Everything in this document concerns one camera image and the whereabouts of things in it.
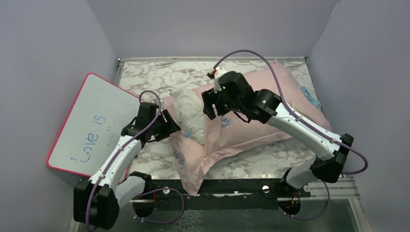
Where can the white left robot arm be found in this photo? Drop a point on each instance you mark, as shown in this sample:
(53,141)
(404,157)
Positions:
(97,201)

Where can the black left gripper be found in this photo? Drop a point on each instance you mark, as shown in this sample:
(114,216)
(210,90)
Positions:
(170,126)

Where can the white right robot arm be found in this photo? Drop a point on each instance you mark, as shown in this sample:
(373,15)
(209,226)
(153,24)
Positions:
(330,149)

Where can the blue plastic object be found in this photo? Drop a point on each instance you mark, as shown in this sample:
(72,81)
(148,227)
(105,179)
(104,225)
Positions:
(312,100)

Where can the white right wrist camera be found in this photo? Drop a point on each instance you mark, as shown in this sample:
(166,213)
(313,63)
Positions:
(215,74)

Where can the pink-framed whiteboard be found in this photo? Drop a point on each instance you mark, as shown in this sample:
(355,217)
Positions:
(92,127)

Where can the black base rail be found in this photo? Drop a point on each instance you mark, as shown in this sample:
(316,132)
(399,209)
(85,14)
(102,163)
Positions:
(216,194)

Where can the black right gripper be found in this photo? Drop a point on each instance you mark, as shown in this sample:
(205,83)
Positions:
(209,98)

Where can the white pillow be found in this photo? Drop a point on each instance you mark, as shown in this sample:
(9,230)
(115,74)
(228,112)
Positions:
(188,108)

